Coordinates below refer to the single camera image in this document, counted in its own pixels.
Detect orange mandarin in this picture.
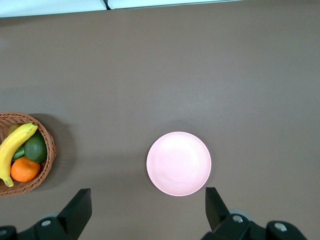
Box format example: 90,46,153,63
10,156,41,183

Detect dark green avocado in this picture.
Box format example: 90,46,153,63
24,131,48,163

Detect yellow banana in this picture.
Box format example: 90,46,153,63
0,122,39,188

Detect brown table cover sheet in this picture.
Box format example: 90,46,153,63
0,2,320,240

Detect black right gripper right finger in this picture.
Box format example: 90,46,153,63
201,186,307,240

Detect pink round plate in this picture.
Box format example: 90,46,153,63
146,131,213,197

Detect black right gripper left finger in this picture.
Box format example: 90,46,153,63
0,188,92,240

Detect brown wicker basket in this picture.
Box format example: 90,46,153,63
0,111,57,198

